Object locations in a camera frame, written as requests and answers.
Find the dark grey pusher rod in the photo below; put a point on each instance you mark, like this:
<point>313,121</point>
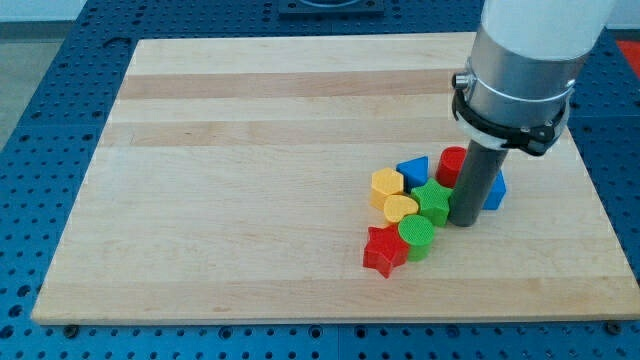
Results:
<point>479,171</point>

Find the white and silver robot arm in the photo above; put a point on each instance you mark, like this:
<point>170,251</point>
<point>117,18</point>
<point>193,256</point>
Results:
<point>515,89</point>

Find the blue cube block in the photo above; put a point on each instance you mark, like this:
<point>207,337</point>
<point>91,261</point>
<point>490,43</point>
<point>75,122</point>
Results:
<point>496,194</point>

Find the green star block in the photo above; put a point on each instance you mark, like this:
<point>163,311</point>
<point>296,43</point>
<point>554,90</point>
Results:
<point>433,201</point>

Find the red star block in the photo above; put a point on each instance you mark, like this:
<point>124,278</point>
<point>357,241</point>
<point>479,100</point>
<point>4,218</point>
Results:
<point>385,250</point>

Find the black mounting plate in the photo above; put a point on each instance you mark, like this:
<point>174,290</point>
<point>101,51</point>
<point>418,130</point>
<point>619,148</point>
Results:
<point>299,8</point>

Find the yellow hexagon block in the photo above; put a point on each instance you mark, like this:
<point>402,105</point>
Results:
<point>384,183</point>

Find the wooden board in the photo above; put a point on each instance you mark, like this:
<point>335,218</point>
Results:
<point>231,184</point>

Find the red cylinder block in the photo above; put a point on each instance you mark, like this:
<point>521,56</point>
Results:
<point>449,165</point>

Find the green cylinder block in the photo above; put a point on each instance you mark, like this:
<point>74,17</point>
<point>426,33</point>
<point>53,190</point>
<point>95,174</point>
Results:
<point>418,232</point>

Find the blue triangle block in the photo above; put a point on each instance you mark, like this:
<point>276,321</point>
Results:
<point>414,171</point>

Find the yellow heart block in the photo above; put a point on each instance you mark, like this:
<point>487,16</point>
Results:
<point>396,207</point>

